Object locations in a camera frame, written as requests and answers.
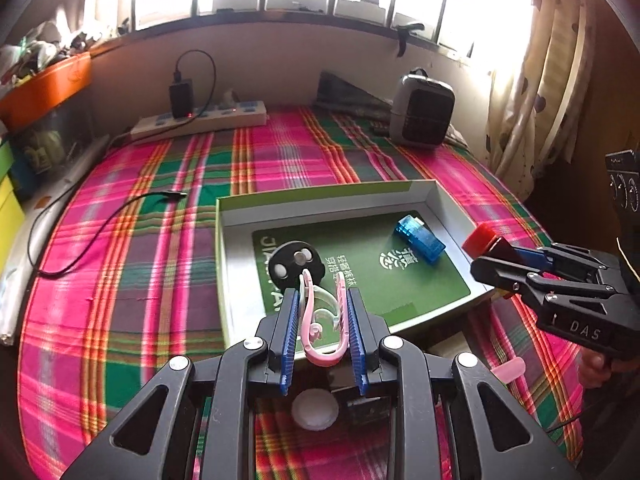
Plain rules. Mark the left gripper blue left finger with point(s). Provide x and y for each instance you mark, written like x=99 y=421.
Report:
x=260 y=365

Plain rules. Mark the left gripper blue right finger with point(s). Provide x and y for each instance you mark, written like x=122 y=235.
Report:
x=387 y=365

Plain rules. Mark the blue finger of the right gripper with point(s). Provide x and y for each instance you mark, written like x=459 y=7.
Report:
x=532 y=286
x=540 y=255

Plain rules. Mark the red cap spice bottle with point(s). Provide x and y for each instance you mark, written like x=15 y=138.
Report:
x=485 y=241

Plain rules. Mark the pink white clip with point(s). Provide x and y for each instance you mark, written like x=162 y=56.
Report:
x=322 y=309

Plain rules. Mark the white round lid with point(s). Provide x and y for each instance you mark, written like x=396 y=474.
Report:
x=315 y=409

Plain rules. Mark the black round disc gadget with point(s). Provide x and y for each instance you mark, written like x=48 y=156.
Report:
x=287 y=262

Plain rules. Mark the blue transparent plastic case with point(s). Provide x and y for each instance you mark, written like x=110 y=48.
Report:
x=420 y=239

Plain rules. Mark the black rectangular device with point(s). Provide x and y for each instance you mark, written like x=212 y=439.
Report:
x=360 y=410

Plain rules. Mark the person right hand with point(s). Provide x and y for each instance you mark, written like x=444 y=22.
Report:
x=594 y=369

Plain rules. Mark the green cardboard tray box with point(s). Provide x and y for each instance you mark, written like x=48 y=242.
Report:
x=352 y=227

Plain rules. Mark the plaid pink green tablecloth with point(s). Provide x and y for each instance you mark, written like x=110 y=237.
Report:
x=137 y=246

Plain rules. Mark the grey small fan heater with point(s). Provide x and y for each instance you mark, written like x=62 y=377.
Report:
x=421 y=110

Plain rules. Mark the cream patterned curtain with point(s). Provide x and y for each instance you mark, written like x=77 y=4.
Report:
x=541 y=55

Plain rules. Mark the white power strip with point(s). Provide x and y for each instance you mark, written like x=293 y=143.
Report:
x=215 y=117

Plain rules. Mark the black folded item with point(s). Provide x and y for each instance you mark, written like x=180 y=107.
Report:
x=338 y=95

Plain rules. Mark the black charger adapter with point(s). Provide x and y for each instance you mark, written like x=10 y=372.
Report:
x=181 y=99

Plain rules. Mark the yellow green box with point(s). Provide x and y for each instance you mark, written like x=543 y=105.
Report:
x=11 y=213

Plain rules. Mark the orange tray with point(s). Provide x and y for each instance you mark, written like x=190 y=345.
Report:
x=39 y=95

